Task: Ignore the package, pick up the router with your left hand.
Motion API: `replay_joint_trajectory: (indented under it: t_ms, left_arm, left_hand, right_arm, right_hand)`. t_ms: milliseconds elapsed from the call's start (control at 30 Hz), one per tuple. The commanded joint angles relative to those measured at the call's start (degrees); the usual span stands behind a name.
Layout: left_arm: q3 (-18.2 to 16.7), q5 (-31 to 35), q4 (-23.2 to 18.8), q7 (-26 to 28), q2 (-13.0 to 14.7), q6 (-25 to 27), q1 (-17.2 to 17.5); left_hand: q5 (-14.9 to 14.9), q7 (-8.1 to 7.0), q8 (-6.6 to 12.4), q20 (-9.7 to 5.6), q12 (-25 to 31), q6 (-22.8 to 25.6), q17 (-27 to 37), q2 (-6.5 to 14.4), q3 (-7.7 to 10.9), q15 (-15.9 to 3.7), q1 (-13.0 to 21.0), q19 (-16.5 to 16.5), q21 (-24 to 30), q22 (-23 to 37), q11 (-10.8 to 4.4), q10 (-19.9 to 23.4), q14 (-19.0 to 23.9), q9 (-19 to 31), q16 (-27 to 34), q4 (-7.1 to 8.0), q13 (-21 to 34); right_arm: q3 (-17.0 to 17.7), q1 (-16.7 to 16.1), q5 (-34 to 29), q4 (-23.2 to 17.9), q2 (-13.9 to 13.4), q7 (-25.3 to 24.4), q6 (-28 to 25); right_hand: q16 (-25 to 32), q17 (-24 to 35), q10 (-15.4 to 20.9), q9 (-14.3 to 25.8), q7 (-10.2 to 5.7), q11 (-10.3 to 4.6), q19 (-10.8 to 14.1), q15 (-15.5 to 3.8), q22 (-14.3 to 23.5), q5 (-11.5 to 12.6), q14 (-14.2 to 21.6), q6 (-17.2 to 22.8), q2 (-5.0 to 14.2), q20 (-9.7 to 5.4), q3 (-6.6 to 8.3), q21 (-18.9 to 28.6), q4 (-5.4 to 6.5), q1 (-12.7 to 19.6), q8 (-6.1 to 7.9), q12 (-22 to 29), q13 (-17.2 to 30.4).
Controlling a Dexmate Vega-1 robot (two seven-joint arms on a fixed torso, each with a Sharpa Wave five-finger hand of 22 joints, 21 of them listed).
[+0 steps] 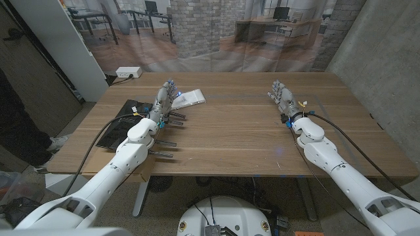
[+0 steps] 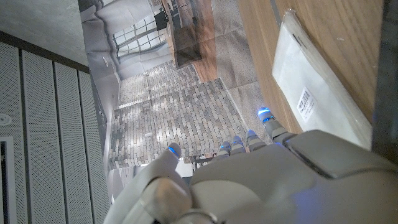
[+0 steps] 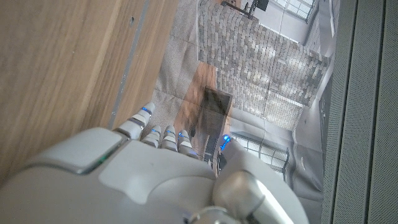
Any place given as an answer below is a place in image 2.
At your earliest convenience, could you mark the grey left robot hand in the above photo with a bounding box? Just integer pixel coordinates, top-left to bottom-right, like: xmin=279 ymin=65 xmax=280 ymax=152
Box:
xmin=103 ymin=107 xmax=398 ymax=224

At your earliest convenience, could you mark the white plastic pouch with label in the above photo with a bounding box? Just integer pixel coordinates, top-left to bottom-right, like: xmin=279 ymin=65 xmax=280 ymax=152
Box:
xmin=272 ymin=8 xmax=373 ymax=151

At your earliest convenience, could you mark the printed office backdrop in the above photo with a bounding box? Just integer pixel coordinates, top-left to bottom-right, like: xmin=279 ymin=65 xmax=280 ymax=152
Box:
xmin=77 ymin=0 xmax=274 ymax=205

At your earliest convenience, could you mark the grey tape outline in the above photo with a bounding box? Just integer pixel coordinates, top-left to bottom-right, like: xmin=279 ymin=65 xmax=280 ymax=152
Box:
xmin=269 ymin=0 xmax=283 ymax=27

